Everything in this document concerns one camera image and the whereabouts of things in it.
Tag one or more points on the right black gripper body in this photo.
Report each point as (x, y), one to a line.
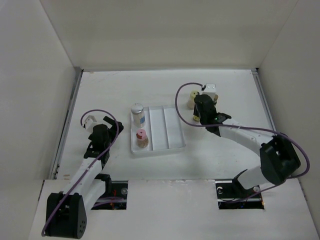
(202, 120)

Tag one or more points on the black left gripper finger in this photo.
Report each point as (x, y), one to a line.
(109, 120)
(118, 127)

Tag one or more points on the white bottle silver cap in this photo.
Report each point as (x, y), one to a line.
(138, 115)

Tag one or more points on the pink-capped spice jar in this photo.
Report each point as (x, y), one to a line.
(142, 139)

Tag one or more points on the small yellow brown-capped bottle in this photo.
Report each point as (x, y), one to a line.
(195, 117)

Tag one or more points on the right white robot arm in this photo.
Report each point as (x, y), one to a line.
(247, 137)

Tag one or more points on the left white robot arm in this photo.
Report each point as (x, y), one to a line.
(66, 211)

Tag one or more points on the yellow-capped spice jar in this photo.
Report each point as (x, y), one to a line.
(191, 101)

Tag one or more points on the tall yellow brown-capped bottle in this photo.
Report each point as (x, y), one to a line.
(215, 100)

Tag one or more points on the white three-compartment tray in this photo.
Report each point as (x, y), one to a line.
(163, 129)

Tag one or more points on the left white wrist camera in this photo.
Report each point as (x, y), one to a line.
(89, 123)

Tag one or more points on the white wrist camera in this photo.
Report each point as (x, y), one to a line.
(89, 123)
(210, 90)

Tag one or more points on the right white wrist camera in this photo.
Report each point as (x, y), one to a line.
(210, 90)

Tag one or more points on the left aluminium frame rail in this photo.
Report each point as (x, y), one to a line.
(56, 161)

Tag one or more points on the aluminium frame rail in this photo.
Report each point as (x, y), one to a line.
(56, 161)
(267, 112)

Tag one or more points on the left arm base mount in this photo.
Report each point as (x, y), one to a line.
(115, 195)

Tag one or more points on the right aluminium frame rail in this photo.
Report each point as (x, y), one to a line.
(267, 112)

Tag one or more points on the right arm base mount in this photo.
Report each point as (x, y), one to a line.
(231, 195)

